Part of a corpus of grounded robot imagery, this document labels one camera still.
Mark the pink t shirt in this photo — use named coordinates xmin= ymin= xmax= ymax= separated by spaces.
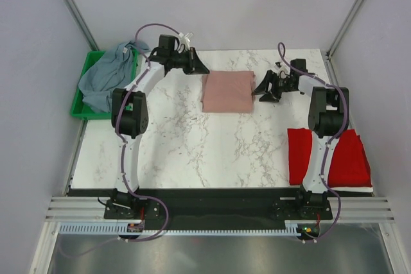
xmin=200 ymin=71 xmax=255 ymax=114

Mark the green plastic bin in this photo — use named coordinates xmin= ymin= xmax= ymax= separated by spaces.
xmin=70 ymin=49 xmax=139 ymax=121

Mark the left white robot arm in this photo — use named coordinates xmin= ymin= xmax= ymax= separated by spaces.
xmin=104 ymin=33 xmax=210 ymax=219

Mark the left aluminium corner post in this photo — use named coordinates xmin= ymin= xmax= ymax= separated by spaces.
xmin=63 ymin=0 xmax=99 ymax=51

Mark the white cable duct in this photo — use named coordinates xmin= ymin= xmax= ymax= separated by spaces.
xmin=59 ymin=222 xmax=144 ymax=235
xmin=161 ymin=223 xmax=301 ymax=236

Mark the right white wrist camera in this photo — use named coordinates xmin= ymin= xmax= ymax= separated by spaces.
xmin=274 ymin=61 xmax=288 ymax=74

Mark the folded red t shirt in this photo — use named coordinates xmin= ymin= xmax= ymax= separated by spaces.
xmin=287 ymin=128 xmax=372 ymax=188

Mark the aluminium rail frame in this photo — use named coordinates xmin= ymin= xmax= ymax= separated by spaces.
xmin=30 ymin=190 xmax=394 ymax=273

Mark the right white cable duct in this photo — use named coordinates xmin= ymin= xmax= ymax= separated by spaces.
xmin=161 ymin=223 xmax=301 ymax=236

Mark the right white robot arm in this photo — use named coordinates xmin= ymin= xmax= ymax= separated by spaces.
xmin=253 ymin=58 xmax=349 ymax=219

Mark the grey-blue t shirt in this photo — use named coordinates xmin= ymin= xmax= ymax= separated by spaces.
xmin=78 ymin=41 xmax=139 ymax=114

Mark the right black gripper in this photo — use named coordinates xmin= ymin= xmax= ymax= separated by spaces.
xmin=251 ymin=70 xmax=295 ymax=103

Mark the folded white t shirt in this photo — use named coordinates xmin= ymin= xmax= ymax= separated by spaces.
xmin=332 ymin=187 xmax=374 ymax=193

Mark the left white cable duct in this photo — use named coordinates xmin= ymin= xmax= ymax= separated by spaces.
xmin=59 ymin=222 xmax=144 ymax=235

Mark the right aluminium corner post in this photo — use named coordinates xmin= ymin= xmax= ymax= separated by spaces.
xmin=325 ymin=0 xmax=366 ymax=60

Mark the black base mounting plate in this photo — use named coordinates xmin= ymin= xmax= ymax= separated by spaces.
xmin=102 ymin=187 xmax=331 ymax=233

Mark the aluminium corner post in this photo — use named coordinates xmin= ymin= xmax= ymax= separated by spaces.
xmin=63 ymin=0 xmax=99 ymax=51
xmin=325 ymin=0 xmax=366 ymax=60

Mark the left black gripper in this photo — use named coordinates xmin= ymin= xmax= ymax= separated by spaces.
xmin=171 ymin=48 xmax=211 ymax=76

